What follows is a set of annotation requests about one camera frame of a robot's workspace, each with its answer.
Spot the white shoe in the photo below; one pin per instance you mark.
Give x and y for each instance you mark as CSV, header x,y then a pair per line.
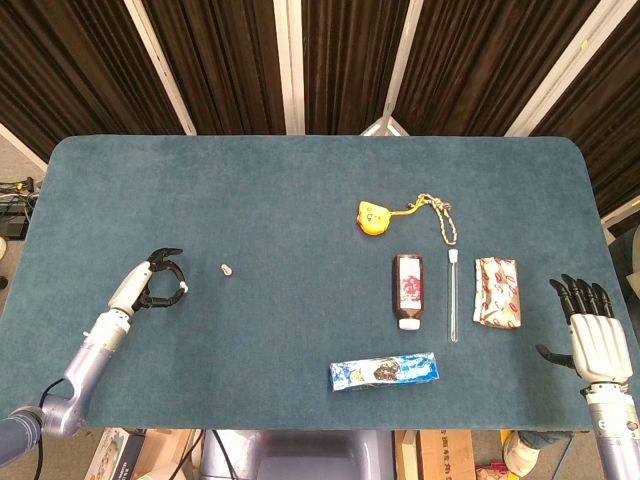
x,y
522,452

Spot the red white snack packet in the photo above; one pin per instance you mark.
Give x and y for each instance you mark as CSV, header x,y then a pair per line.
x,y
497,295

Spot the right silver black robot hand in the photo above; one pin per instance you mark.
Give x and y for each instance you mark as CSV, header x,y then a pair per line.
x,y
597,345

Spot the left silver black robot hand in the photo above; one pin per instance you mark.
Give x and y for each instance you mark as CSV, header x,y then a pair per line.
x,y
130,290

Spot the right lavender robot arm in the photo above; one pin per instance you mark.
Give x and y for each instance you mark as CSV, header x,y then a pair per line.
x,y
610,435

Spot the clear glass test tube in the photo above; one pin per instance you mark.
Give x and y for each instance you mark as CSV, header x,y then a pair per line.
x,y
453,300

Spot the blue table cloth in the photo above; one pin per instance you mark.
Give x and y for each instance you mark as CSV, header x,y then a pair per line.
x,y
300,200

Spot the yellow tape measure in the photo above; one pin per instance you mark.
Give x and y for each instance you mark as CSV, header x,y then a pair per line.
x,y
372,217

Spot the left lavender robot arm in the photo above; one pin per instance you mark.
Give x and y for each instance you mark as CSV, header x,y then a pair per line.
x,y
90,360

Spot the dark brown curtain panel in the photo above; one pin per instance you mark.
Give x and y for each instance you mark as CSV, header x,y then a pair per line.
x,y
75,75
475,65
600,100
225,65
350,65

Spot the lavender robot base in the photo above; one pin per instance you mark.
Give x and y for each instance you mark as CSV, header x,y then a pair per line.
x,y
300,455

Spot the brown bottle white cap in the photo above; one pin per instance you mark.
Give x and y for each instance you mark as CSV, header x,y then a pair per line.
x,y
409,290

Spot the white frame post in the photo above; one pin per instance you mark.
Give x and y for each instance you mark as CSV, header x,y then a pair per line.
x,y
290,65
22,145
400,65
160,65
560,65
620,216

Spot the person leg in jeans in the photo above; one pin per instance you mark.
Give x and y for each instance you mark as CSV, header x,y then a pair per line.
x,y
550,440

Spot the white blue printed box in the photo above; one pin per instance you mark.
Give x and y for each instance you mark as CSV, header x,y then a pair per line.
x,y
125,457

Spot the red patterned snack bag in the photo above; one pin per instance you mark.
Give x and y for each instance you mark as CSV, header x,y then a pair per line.
x,y
492,470

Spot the brown cardboard box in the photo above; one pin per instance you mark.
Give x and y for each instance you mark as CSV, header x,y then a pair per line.
x,y
165,450
440,455

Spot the blue snack bar wrapper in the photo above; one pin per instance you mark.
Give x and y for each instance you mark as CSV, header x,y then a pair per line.
x,y
385,372

